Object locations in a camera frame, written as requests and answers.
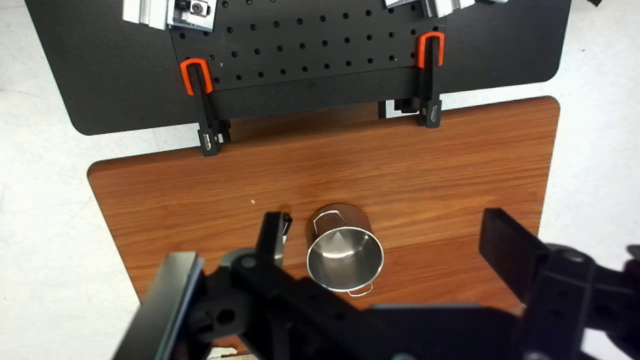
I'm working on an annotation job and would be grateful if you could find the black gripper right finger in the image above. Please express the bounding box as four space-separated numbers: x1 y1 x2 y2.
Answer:
478 206 552 307

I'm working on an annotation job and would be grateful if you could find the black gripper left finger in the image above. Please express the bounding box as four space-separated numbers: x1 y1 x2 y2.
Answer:
110 251 208 360

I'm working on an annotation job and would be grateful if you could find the small stainless steel pot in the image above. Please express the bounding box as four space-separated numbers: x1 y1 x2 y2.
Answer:
304 203 389 299

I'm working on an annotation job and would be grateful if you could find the orange and black bar clamp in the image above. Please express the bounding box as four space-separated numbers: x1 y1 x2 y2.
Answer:
415 31 449 129
179 57 235 158

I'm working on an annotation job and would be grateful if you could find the black perforated breadboard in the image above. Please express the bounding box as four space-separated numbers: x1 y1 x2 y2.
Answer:
24 0 574 138

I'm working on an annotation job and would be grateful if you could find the aluminium extrusion rail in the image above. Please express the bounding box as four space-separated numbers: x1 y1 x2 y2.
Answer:
383 0 478 20
120 0 219 35

